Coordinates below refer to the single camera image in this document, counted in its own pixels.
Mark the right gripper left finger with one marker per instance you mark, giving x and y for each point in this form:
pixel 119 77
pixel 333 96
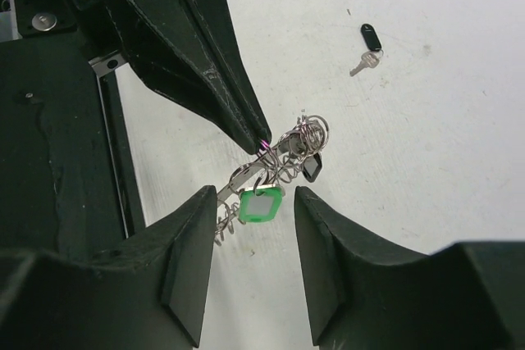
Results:
pixel 148 292

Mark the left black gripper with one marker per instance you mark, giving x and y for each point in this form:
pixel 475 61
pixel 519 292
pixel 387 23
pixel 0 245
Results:
pixel 184 50

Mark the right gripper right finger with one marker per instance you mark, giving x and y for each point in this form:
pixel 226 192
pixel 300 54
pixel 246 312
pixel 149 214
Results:
pixel 365 292

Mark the green tag key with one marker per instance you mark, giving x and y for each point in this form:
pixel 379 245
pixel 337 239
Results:
pixel 260 205

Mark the round metal keyring disc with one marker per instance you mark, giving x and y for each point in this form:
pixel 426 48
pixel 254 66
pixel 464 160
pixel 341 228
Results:
pixel 279 164

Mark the key black tag on disc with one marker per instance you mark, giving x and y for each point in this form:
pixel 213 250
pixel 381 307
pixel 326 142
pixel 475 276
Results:
pixel 312 166

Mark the silver key black tag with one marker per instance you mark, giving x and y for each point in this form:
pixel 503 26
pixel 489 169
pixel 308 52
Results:
pixel 371 58

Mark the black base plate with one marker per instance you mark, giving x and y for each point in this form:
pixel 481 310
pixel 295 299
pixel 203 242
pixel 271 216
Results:
pixel 67 177

